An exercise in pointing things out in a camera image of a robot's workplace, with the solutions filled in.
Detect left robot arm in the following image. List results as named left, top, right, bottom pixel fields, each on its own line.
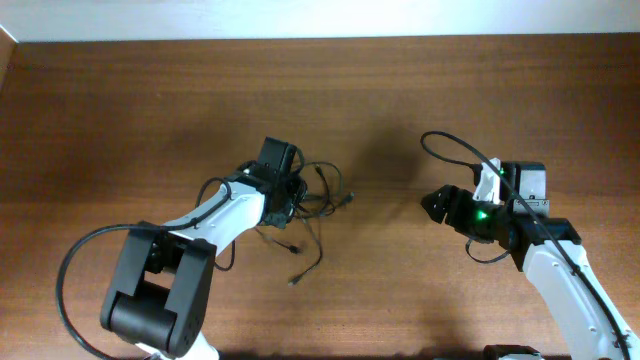
left=100, top=138, right=303, bottom=359

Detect long black usb cable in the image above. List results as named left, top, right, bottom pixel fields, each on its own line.
left=254, top=199, right=325, bottom=288

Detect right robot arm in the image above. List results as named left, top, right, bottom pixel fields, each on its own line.
left=421, top=158, right=639, bottom=359

